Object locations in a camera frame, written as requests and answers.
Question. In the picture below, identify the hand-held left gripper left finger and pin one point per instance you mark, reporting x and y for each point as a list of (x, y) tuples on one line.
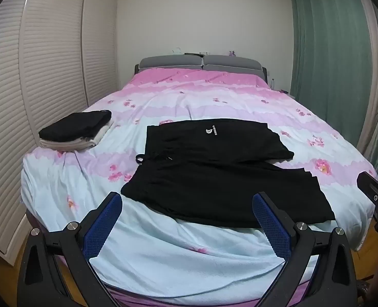
[(103, 227)]

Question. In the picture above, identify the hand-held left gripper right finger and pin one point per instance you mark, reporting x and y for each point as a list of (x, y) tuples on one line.
[(271, 227)]

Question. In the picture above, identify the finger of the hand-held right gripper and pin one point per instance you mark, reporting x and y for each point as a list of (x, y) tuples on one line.
[(370, 185)]

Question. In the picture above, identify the black pants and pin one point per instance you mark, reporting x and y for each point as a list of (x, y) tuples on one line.
[(224, 192)]

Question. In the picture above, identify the beige curtain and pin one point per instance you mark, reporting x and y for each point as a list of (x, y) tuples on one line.
[(370, 96)]

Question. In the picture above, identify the folded black garment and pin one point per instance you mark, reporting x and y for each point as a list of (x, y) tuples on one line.
[(75, 126)]

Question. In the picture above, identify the purple bed sheet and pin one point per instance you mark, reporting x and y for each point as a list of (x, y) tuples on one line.
[(176, 302)]

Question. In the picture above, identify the white louvered wardrobe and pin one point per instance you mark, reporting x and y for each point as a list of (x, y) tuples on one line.
[(35, 96)]

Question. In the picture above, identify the pink floral bed blanket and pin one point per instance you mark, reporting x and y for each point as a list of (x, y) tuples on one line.
[(182, 102)]

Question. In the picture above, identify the grey padded headboard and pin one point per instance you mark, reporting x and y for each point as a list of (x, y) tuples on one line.
[(208, 62)]

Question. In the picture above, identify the flat black device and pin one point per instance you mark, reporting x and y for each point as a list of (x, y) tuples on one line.
[(192, 53)]

